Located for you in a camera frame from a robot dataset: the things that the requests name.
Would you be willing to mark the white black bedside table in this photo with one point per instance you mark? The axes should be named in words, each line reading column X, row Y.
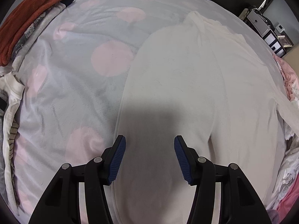
column 275, row 37

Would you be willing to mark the grey pink-dotted bed sheet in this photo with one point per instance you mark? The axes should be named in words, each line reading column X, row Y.
column 75, row 74

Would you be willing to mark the red fleece folded garment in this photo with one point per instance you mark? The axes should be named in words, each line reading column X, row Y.
column 17, row 22

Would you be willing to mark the white folded sweatshirt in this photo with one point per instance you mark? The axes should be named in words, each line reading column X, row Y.
column 15, row 90

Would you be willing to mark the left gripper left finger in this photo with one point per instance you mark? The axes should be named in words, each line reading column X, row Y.
column 59, row 202

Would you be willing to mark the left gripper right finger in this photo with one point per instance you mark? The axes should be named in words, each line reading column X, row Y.
column 240, row 202

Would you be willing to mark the grey folded clothes under red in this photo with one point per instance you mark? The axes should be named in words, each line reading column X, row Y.
column 33, row 32

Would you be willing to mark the pink cloud-print pillow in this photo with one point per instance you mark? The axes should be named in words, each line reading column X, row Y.
column 290, row 78

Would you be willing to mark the plain pink pillow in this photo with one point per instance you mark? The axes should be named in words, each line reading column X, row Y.
column 287, row 202

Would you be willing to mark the cream white sweatshirt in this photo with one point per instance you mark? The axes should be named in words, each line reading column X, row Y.
column 201, row 81

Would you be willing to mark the purple fluffy garment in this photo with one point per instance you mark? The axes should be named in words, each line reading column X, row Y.
column 273, row 215

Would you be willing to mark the white fluffy garment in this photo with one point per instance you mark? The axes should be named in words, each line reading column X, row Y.
column 288, row 170

